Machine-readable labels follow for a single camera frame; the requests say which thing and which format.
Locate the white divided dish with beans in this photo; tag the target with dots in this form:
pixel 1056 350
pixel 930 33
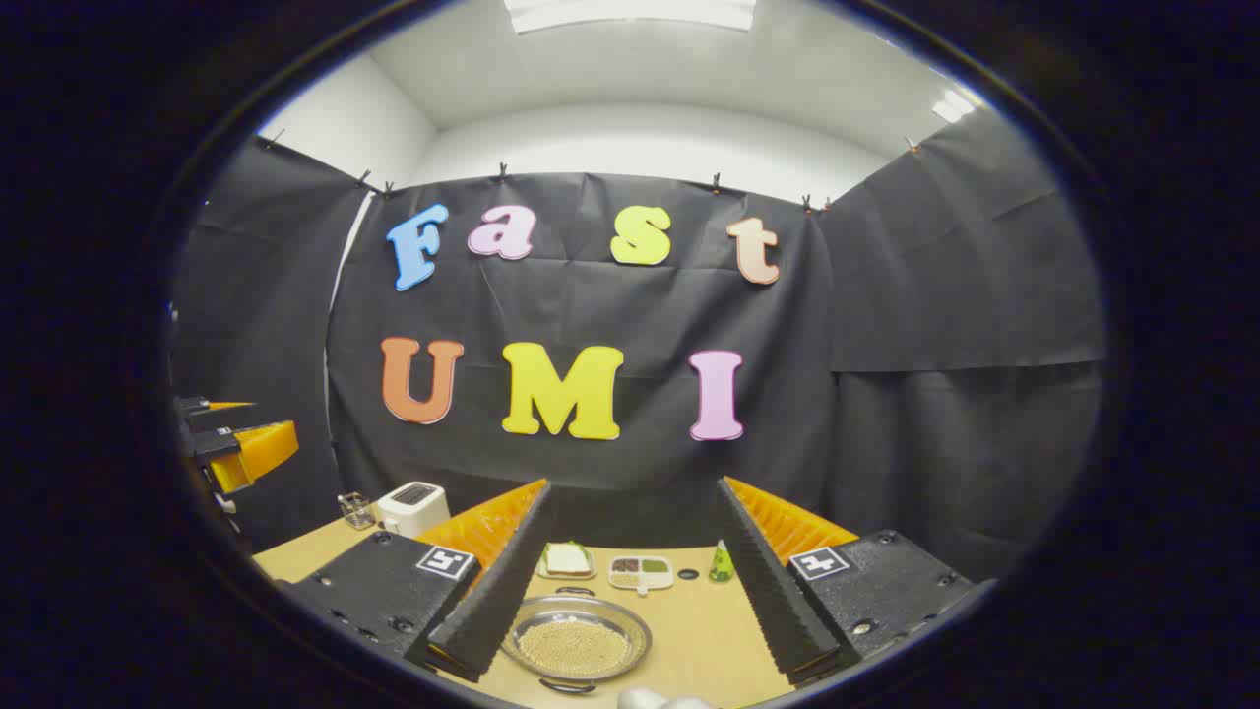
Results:
pixel 640 573

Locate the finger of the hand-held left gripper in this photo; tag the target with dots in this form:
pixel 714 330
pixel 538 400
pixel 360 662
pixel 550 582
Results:
pixel 195 405
pixel 258 451

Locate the pile of soybeans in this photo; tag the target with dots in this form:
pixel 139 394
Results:
pixel 576 647

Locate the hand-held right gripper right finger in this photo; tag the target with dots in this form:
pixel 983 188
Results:
pixel 773 591

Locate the white toaster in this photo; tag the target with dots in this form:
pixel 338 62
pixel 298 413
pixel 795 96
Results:
pixel 413 507

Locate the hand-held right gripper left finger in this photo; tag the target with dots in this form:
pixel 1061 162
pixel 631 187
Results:
pixel 497 601

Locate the sandwich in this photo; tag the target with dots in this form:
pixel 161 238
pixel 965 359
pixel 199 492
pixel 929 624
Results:
pixel 568 558

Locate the small rectangular plate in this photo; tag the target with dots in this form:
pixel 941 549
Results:
pixel 566 577

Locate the green drink bottle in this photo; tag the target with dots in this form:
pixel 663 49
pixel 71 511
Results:
pixel 721 566

